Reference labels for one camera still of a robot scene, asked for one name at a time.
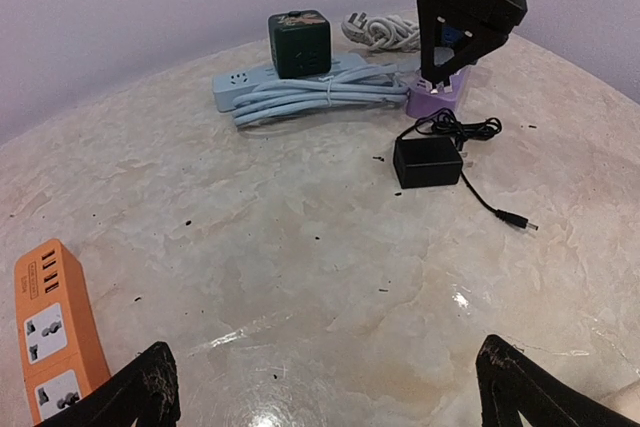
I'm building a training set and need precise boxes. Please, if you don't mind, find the blue cube socket adapter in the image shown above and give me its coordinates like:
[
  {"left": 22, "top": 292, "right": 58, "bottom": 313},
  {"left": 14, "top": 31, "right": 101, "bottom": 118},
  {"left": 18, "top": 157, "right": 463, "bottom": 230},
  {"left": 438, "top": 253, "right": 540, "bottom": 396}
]
[{"left": 440, "top": 25, "right": 464, "bottom": 49}]

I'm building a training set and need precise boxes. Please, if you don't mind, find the light blue power strip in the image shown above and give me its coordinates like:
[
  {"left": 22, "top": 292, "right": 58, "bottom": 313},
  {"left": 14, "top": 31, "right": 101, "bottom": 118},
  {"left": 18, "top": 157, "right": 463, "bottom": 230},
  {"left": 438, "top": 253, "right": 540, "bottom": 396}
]
[{"left": 210, "top": 50, "right": 371, "bottom": 114}]

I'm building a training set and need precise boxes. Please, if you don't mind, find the light blue cable with plug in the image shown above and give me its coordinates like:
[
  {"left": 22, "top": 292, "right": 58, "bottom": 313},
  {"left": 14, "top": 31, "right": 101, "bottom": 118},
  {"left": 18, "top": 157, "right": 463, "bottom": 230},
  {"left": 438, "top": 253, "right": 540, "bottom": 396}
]
[{"left": 230, "top": 59, "right": 421, "bottom": 129}]

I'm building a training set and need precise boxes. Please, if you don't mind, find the purple power strip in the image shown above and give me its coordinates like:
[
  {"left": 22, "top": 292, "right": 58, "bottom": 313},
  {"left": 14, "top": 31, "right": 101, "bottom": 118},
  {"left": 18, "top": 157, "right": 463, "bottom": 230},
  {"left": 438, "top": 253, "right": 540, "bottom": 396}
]
[{"left": 405, "top": 67, "right": 470, "bottom": 119}]

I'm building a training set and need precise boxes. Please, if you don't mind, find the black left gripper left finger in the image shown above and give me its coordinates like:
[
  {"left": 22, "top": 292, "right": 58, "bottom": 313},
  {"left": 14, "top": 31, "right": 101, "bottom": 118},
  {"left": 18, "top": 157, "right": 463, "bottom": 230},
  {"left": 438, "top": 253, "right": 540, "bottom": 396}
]
[{"left": 47, "top": 341, "right": 181, "bottom": 426}]

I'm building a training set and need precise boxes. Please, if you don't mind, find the orange power strip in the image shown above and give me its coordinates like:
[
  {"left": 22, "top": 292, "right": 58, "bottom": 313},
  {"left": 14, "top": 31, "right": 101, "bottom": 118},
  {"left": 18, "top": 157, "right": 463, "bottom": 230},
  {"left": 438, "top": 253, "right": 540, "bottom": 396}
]
[{"left": 14, "top": 239, "right": 111, "bottom": 424}]

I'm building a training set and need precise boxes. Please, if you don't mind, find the black power adapter with cable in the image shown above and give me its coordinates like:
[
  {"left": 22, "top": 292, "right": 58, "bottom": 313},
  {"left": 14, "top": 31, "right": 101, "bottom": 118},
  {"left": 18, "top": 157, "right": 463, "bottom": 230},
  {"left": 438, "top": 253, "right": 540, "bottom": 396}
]
[{"left": 393, "top": 108, "right": 538, "bottom": 231}]

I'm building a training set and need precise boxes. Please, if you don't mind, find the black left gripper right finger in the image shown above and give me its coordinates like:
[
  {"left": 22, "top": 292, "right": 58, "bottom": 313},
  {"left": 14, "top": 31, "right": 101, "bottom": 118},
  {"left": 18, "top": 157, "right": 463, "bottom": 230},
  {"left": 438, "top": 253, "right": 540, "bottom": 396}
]
[{"left": 475, "top": 334, "right": 638, "bottom": 427}]

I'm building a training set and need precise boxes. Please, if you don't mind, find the dark green cube socket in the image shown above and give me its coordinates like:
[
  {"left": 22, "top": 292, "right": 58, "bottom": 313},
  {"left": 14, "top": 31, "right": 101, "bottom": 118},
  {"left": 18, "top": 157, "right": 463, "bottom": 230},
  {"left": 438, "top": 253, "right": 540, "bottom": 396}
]
[{"left": 268, "top": 10, "right": 332, "bottom": 79}]

